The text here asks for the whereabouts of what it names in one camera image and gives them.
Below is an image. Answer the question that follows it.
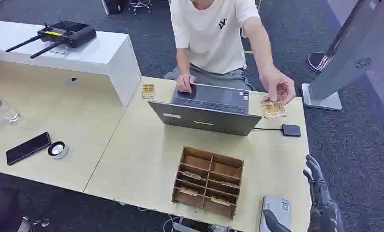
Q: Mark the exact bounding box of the black floor cabinet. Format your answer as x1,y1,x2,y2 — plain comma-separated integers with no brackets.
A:
102,0,127,15

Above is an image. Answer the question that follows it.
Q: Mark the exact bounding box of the grey floor display stand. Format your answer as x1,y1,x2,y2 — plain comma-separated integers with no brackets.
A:
301,0,384,112

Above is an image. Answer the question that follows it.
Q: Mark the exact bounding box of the dark rounded object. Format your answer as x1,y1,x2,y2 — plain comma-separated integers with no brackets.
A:
0,187,23,232

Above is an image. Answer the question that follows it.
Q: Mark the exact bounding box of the person's left hand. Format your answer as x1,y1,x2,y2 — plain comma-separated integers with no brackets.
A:
259,68,297,106

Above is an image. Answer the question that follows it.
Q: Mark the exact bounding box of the white desk shelf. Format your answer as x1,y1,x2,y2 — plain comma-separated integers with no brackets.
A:
0,19,142,107

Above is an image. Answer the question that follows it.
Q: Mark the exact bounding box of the black smartphone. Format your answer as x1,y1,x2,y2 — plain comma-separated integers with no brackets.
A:
6,131,52,166

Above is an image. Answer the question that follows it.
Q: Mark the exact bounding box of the person's right hand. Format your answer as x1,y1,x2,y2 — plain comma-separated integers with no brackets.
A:
176,73,196,94

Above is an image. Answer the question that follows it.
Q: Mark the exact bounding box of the dark round stand base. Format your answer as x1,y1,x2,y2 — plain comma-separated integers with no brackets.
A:
307,52,335,73

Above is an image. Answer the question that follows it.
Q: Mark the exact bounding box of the grey open laptop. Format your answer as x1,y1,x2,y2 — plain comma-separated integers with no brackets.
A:
148,83,263,137

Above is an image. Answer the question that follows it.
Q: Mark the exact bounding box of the clear glass bottle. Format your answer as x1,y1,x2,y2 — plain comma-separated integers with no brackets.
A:
0,94,22,125

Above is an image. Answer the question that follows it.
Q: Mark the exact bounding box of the white cable under desk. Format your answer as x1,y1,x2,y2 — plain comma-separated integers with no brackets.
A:
162,213,181,232

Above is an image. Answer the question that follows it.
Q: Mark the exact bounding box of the black remote controller with antennas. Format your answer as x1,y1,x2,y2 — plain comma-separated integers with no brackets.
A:
5,20,97,59

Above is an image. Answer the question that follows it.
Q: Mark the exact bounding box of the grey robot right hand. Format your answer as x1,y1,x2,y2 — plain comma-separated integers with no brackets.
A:
263,154,346,232

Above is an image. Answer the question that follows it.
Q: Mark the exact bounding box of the person in white shirt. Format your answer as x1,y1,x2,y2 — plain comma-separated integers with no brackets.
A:
162,0,297,106

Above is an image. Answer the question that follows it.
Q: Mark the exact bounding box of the clear remote holder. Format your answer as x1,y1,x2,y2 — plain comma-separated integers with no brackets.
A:
49,44,69,56

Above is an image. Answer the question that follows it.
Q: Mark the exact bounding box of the stack of gold cards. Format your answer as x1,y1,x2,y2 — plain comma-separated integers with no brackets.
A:
141,84,155,99

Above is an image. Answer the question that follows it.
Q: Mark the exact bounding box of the wooden compartment card box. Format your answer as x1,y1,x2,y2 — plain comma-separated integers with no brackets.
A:
172,146,244,220

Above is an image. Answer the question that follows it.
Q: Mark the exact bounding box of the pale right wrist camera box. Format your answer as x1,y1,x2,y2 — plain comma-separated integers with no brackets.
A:
259,195,293,232

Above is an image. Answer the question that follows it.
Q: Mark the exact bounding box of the black external drive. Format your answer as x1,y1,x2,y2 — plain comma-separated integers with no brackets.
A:
281,124,302,138

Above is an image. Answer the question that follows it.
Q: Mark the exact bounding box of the round white tin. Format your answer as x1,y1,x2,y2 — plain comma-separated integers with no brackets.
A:
47,141,69,160

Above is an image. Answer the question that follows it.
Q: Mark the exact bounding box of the chrome stool base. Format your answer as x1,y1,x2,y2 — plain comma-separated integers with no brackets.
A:
128,0,153,15

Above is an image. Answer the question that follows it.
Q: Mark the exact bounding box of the gold printed card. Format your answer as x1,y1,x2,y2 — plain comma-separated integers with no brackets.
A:
260,100,288,120

